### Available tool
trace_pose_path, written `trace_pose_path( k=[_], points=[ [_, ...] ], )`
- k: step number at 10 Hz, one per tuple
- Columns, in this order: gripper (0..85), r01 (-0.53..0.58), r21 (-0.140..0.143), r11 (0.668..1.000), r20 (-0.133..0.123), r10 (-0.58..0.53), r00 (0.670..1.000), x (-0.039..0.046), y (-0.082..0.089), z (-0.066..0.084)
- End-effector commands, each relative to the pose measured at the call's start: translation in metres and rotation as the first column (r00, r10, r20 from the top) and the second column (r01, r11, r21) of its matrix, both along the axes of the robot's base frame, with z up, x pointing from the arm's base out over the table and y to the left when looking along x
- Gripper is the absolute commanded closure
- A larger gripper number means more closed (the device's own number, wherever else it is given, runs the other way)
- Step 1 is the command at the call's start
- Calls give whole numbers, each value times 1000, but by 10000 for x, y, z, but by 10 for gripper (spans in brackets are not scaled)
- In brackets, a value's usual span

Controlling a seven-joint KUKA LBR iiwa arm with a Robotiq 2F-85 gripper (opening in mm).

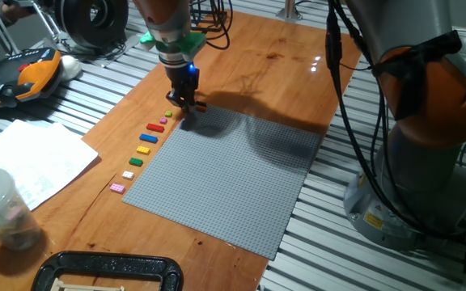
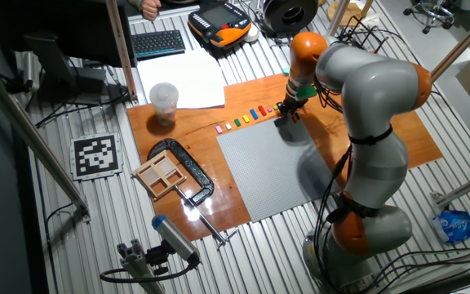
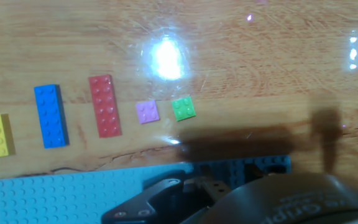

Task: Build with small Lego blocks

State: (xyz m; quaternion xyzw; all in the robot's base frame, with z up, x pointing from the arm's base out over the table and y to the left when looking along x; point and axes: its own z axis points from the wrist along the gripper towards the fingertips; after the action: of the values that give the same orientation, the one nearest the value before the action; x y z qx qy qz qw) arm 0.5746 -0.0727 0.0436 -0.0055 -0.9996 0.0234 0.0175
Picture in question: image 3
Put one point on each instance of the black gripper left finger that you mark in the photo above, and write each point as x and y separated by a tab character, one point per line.
154	202

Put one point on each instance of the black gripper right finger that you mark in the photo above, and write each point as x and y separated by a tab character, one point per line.
253	171

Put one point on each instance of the small lime Lego plate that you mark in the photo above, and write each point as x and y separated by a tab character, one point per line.
183	108

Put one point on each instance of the small magenta Lego plate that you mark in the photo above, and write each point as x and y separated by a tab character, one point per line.
147	112

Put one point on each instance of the grey Lego baseplate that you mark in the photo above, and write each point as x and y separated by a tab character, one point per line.
57	199

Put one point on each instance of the long red Lego brick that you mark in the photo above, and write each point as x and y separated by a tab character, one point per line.
105	105

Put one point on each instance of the long blue Lego brick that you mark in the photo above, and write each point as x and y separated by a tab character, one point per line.
51	116

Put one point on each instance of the wooden board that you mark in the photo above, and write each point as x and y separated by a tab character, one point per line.
259	77

